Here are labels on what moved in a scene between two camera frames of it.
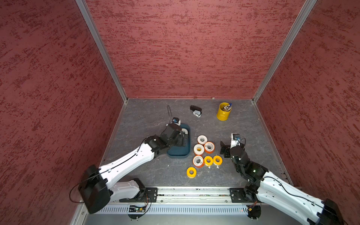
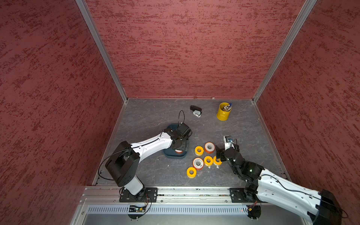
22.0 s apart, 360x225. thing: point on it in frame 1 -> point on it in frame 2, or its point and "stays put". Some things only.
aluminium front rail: (191, 196) stays put
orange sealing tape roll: (198, 161) stays put
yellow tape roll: (208, 161) stays put
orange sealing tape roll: (198, 149) -> (178, 151)
